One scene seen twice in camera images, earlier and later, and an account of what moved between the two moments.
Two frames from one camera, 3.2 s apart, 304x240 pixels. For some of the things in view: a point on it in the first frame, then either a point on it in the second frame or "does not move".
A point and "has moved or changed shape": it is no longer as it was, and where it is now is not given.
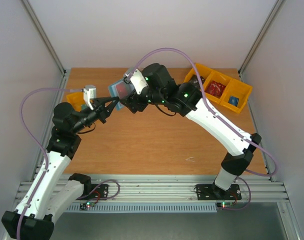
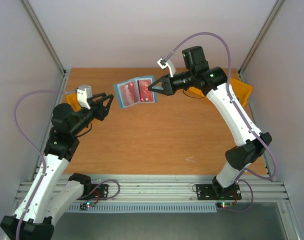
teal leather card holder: [121, 89] has moved or changed shape
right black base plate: [210, 192] does not move
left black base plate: [101, 191] does not move
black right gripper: [131, 102] to [167, 85]
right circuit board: [226, 204] does not move
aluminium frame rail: [184, 188] does not move
